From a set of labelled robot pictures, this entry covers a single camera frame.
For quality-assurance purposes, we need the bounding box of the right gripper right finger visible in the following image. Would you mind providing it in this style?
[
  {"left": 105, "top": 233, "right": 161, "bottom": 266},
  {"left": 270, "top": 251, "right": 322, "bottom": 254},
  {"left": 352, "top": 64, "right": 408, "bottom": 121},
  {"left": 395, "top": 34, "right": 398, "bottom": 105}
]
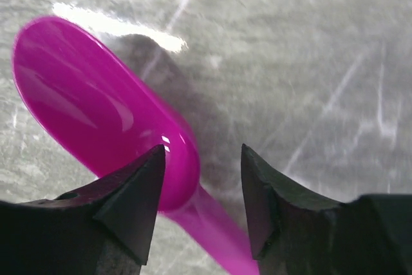
[{"left": 241, "top": 146, "right": 411, "bottom": 274}]

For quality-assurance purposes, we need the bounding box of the magenta plastic scoop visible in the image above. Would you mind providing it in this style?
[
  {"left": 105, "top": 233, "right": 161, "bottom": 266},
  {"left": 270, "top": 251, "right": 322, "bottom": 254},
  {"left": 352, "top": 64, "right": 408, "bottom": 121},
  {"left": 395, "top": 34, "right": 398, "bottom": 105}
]
[{"left": 12, "top": 15, "right": 258, "bottom": 274}]

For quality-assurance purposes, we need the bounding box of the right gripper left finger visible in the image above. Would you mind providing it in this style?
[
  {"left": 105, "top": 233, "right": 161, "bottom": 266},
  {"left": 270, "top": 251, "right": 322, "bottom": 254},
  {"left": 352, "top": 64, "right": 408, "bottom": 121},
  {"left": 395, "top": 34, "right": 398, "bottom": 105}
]
[{"left": 1, "top": 145, "right": 165, "bottom": 274}]

